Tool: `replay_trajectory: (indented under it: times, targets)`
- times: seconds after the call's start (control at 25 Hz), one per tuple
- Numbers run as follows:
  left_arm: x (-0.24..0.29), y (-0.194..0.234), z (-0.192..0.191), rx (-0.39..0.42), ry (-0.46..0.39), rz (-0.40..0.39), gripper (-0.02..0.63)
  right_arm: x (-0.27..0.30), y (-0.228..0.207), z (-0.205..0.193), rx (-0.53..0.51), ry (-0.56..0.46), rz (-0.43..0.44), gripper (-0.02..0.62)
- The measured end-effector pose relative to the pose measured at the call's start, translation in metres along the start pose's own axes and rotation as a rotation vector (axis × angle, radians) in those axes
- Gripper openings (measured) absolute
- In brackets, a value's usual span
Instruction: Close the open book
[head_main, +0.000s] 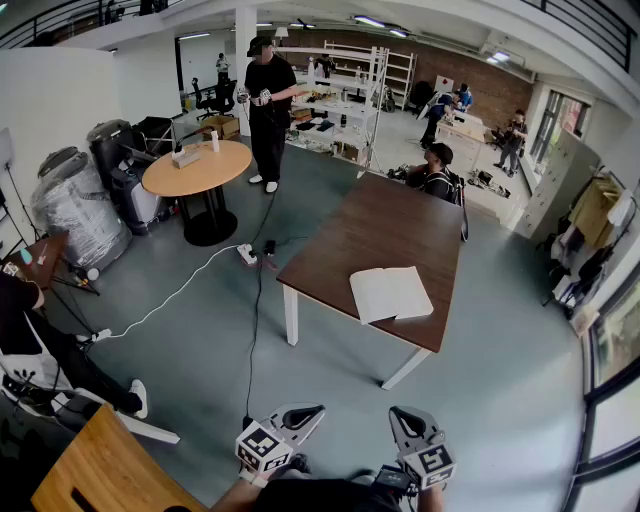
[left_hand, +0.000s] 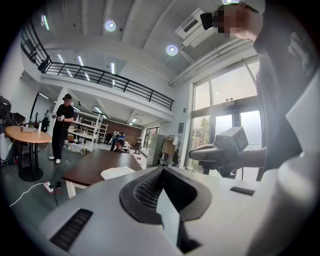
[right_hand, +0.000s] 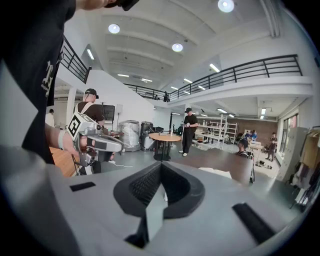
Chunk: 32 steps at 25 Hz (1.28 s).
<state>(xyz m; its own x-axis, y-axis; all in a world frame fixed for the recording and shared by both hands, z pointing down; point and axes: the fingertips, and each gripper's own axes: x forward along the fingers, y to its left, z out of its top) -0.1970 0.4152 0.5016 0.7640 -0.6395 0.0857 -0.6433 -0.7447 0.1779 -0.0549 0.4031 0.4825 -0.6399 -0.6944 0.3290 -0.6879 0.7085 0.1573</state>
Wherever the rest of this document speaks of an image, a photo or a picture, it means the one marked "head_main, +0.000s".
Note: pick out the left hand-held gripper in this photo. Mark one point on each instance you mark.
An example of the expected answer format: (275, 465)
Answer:
(262, 447)

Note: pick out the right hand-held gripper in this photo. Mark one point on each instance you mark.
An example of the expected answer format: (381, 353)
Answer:
(430, 465)

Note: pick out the dark blue cover book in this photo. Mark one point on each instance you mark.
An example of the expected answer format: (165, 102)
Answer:
(390, 295)

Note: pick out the person's right forearm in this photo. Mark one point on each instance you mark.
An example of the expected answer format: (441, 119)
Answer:
(431, 500)

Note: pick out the person's left forearm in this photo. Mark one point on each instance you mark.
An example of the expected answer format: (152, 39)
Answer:
(237, 495)

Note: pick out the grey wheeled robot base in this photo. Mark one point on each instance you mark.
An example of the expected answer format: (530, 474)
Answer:
(140, 205)

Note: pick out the person's left black shoe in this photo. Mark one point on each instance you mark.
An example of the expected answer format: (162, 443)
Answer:
(300, 464)

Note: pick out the black device box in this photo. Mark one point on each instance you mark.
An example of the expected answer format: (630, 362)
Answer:
(395, 480)

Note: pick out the person's black printed t-shirt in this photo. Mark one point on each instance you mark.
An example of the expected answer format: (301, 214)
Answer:
(325, 497)

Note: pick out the black power adapter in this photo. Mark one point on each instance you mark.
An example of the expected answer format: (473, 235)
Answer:
(270, 247)

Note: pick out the white power strip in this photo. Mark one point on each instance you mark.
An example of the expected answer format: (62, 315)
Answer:
(101, 335)
(247, 253)

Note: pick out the dark wooden table white legs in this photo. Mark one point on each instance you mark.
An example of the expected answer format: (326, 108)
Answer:
(380, 230)

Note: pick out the black-framed window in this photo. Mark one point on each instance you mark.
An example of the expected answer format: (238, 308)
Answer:
(615, 380)

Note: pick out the round light wooden table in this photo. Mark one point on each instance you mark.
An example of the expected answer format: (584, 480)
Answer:
(200, 170)

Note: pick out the grey locker cabinet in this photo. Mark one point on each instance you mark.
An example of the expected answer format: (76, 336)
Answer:
(555, 185)

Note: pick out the beige tissue box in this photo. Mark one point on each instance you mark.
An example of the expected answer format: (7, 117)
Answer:
(186, 159)

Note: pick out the white bottle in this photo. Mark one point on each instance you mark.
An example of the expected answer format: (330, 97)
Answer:
(215, 141)

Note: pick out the light wooden work table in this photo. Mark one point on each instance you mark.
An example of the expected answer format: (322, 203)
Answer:
(462, 131)

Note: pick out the cardboard box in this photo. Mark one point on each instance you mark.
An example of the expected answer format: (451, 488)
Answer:
(222, 127)

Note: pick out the plastic-wrapped grey machine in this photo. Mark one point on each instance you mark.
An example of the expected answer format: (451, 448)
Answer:
(80, 215)

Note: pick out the small dark wooden table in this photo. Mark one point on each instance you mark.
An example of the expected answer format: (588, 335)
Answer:
(47, 255)

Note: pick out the white shelving rack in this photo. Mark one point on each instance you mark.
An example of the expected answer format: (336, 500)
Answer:
(340, 107)
(400, 75)

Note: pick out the black office chair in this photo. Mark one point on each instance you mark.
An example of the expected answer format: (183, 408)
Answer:
(217, 100)

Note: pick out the black cylindrical machine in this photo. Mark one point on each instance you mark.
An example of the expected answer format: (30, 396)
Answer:
(107, 150)

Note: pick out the black mezzanine railing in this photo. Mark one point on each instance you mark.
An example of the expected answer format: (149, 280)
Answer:
(75, 20)

